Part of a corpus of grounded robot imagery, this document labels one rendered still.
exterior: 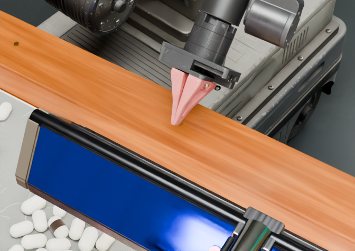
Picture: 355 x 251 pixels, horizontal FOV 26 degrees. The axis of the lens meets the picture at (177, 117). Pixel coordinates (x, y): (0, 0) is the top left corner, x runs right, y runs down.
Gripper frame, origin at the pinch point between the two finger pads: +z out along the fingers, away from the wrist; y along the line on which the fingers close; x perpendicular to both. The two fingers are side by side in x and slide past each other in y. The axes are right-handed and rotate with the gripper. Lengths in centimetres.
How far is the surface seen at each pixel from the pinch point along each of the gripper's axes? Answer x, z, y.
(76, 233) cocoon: -7.5, 18.5, -4.0
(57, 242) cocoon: -9.3, 20.2, -5.4
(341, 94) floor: 117, -11, 0
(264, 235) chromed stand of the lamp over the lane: -39.0, 0.5, 24.5
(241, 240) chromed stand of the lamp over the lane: -40.2, 1.4, 23.2
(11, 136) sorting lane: -0.8, 12.6, -22.5
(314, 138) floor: 106, 2, 0
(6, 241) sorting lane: -9.8, 23.4, -12.1
